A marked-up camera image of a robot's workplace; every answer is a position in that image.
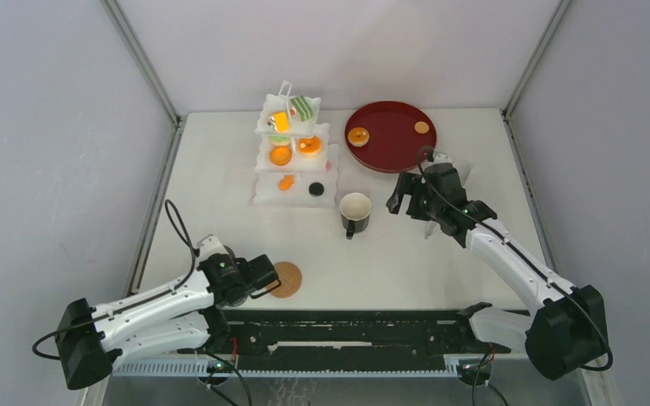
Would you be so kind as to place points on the tan macaron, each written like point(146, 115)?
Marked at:
point(422, 127)

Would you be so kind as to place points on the green striped cake slice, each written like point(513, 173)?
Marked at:
point(300, 108)

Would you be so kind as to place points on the metal tongs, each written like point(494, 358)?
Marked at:
point(430, 227)

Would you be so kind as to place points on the black cookie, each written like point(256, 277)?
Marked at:
point(316, 189)

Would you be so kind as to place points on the light brown coaster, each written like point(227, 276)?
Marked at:
point(289, 280)

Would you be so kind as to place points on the orange cream cupcake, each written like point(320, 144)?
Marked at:
point(358, 136)

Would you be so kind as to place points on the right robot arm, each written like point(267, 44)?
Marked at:
point(565, 327)

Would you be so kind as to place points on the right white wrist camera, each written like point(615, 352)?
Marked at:
point(440, 158)

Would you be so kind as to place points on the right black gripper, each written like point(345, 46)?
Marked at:
point(412, 185)

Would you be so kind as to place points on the yellow cake slice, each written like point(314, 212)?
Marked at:
point(279, 122)

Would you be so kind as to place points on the orange donut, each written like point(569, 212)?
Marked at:
point(309, 147)

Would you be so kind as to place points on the white cable duct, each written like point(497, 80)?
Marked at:
point(192, 367)

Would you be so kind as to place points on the black mug white inside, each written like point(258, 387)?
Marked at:
point(355, 210)

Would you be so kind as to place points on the green donut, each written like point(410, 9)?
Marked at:
point(278, 141)

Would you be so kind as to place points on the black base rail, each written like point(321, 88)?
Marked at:
point(348, 339)

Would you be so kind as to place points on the red round tray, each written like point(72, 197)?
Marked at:
point(394, 144)

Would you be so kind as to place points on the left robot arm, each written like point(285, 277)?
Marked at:
point(93, 341)

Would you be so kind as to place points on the white tiered dessert stand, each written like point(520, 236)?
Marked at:
point(305, 169)

